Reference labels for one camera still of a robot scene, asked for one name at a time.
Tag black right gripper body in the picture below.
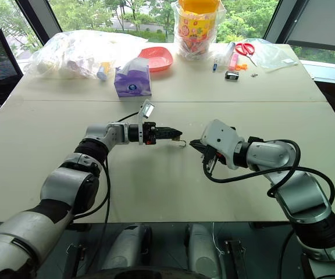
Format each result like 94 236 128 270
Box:
200 144 229 176

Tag large clear bag of items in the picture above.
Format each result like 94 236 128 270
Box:
24 28 148 81

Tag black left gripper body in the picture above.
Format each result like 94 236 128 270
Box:
142 121 158 146

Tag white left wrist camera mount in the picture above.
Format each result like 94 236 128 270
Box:
136 99 157 146

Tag black table clamp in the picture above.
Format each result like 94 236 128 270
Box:
62 243 86 279
223 238 249 279

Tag flat clear plastic bag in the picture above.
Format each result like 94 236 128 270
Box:
242 37 300 74

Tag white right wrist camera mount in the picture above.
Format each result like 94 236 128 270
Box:
199 119 244 171

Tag purple tissue box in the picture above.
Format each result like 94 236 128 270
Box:
113 56 154 100

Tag coral plastic plate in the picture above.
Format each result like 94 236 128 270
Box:
138 46 174 73

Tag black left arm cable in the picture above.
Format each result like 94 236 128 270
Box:
73 110 142 279

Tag red handled scissors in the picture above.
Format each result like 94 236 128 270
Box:
234 42 258 68

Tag grey rounded robot leg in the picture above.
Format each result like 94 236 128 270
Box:
184 223 227 279
101 223 153 271

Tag small crumpled clear bag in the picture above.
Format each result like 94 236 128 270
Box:
210 41 237 64

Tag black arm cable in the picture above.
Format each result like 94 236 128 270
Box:
202 139 335 205
73 110 142 279

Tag blue and yellow tube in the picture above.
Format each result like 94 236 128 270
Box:
96 61 112 81

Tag pink plastic stick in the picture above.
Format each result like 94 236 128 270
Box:
228 53 240 72

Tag orange bucket in clear bag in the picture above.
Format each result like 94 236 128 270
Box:
170 0 227 62

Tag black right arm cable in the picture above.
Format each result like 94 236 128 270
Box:
202 139 335 205

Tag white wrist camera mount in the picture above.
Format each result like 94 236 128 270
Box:
136 99 157 146
199 119 244 171

